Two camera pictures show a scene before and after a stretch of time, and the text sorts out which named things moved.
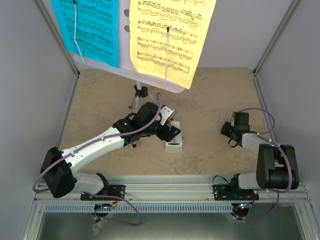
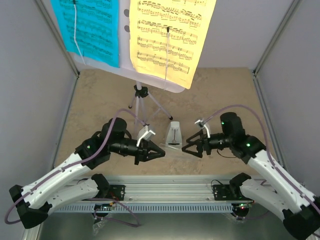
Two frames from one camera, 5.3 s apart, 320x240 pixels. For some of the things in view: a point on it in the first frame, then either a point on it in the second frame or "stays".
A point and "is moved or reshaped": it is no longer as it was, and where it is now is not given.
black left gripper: (162, 135) -> (146, 146)
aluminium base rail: (178, 188) stays
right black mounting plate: (227, 192) stays
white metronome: (175, 145) stays
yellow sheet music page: (168, 37) stays
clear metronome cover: (223, 116) is moved or reshaped
